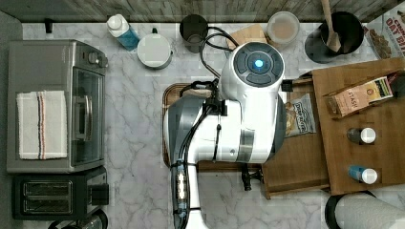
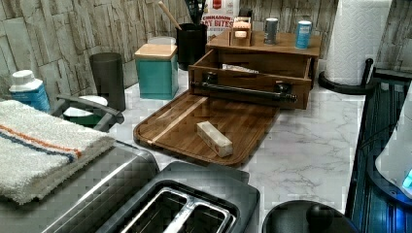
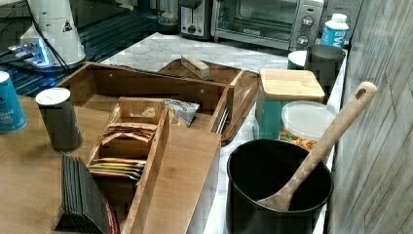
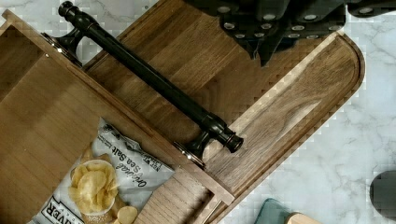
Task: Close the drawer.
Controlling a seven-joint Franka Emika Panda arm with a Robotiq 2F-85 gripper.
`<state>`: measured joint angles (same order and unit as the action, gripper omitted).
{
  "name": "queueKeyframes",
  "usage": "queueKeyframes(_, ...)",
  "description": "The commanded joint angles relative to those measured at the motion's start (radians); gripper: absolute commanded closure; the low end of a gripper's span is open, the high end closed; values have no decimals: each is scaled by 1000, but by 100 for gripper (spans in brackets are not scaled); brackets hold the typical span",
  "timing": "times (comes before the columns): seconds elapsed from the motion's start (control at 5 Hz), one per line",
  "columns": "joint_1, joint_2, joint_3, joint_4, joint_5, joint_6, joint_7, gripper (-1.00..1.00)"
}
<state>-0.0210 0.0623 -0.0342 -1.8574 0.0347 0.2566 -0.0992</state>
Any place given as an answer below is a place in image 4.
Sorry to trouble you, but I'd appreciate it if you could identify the wooden drawer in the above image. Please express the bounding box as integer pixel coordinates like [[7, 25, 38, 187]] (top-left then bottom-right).
[[1, 10, 234, 224]]

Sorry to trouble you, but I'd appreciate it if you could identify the teal object with wood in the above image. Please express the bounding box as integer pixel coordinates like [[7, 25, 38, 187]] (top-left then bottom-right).
[[254, 198, 322, 224]]

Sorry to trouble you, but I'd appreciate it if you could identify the potato chips bag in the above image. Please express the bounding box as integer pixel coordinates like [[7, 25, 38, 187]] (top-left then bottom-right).
[[27, 119, 175, 224]]

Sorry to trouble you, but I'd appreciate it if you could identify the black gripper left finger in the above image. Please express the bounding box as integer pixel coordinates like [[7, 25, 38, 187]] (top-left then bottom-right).
[[184, 0, 291, 60]]

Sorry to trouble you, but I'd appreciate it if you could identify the wooden cabinet lower front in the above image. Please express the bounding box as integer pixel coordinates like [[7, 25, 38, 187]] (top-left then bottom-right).
[[85, 0, 364, 224]]

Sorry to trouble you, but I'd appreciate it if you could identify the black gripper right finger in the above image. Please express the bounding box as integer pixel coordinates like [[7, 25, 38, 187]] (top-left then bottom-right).
[[260, 0, 395, 66]]

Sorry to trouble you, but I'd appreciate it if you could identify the dark round object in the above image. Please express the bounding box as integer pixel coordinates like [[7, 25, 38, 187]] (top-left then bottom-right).
[[370, 171, 396, 221]]

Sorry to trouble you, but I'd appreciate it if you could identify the black metal drawer handle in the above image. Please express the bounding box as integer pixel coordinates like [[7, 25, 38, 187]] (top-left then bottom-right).
[[44, 1, 244, 168]]

